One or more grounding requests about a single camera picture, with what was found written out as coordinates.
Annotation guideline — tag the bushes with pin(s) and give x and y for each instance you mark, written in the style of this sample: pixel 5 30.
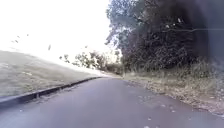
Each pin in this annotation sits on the bushes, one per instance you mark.
pixel 90 60

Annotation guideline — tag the grey asphalt road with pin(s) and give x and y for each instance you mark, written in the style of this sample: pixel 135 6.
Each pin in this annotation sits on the grey asphalt road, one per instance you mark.
pixel 106 103

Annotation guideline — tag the dark kerb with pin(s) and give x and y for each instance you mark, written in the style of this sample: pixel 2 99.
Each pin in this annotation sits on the dark kerb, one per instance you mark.
pixel 40 93

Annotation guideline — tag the wood of dark trees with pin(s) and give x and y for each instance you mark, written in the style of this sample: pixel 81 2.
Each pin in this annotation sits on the wood of dark trees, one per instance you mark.
pixel 160 33

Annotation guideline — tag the dry grass slope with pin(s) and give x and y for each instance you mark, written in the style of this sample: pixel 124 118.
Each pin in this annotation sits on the dry grass slope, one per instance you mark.
pixel 30 71

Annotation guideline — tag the dry grass verge with leaves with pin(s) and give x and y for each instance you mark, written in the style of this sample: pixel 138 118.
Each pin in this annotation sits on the dry grass verge with leaves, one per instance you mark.
pixel 186 85

